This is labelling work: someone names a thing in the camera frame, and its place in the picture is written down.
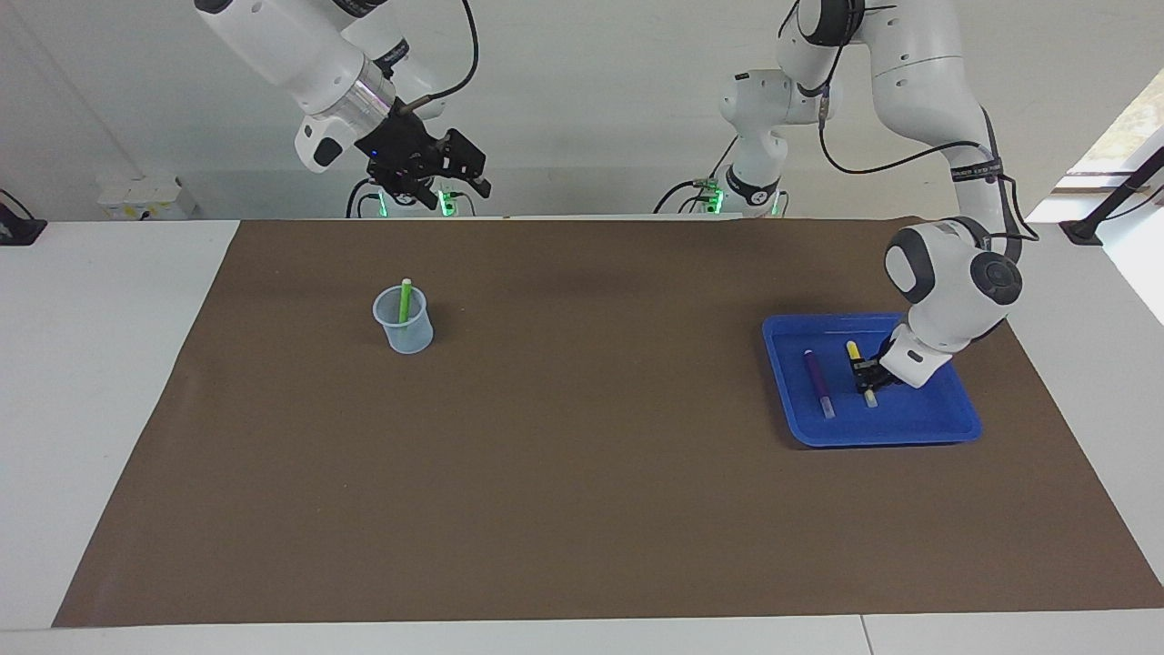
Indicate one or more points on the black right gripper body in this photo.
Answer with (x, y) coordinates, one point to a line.
(405, 155)

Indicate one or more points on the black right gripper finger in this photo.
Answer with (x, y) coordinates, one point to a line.
(420, 196)
(466, 162)

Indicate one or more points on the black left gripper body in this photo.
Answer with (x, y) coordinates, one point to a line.
(882, 364)

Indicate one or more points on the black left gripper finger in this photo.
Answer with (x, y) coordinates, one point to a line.
(872, 386)
(859, 373)

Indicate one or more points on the yellow marker pen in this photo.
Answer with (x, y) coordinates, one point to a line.
(853, 350)

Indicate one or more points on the purple marker pen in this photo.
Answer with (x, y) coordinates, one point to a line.
(817, 377)

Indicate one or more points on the green marker pen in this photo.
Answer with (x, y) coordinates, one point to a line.
(405, 300)

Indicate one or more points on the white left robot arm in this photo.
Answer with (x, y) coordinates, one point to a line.
(909, 82)

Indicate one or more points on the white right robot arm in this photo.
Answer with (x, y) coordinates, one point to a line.
(291, 45)

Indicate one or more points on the blue plastic tray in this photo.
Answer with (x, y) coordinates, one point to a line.
(918, 418)

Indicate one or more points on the translucent pale blue pen cup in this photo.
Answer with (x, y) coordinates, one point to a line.
(405, 337)

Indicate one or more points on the white power strip box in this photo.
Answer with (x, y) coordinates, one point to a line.
(145, 198)

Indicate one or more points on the brown table mat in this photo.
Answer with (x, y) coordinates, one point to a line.
(582, 455)

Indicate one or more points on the bright window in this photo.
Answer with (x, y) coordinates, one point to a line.
(1128, 136)

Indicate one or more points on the black camera stand pole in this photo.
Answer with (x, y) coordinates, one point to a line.
(1114, 202)

